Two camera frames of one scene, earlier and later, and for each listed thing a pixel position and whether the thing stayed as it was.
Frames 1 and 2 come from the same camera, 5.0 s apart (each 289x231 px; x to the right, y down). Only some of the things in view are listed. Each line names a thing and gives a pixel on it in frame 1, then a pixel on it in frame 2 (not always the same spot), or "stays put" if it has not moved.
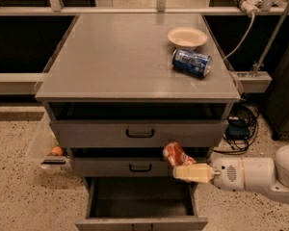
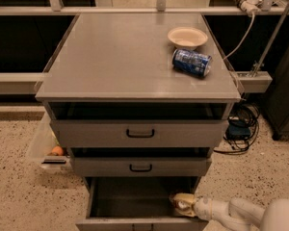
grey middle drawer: x=121 y=167 stays put
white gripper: x=227 y=173 -> x=202 y=208
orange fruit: x=57 y=150 stays put
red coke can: x=175 y=156 -> x=182 y=204
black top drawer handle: x=139 y=135 stays put
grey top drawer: x=138 y=133 stays put
